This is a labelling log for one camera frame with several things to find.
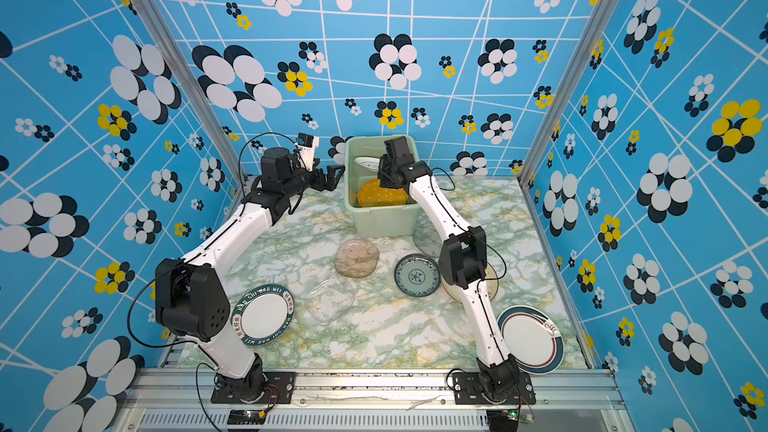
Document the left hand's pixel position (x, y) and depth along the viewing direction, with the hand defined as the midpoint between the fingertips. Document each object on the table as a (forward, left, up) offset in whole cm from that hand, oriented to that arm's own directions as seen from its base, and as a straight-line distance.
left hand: (332, 161), depth 84 cm
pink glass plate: (-14, -5, -30) cm, 34 cm away
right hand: (+9, -12, -8) cm, 17 cm away
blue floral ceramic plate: (-21, -25, -29) cm, 44 cm away
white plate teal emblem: (+13, -10, -12) cm, 20 cm away
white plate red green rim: (-39, -58, -32) cm, 76 cm away
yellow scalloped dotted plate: (+13, -9, -29) cm, 33 cm away
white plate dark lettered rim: (-33, +20, -29) cm, 48 cm away
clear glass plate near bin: (-6, -29, -28) cm, 41 cm away
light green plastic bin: (0, -17, -28) cm, 33 cm away
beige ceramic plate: (-35, -39, -3) cm, 52 cm away
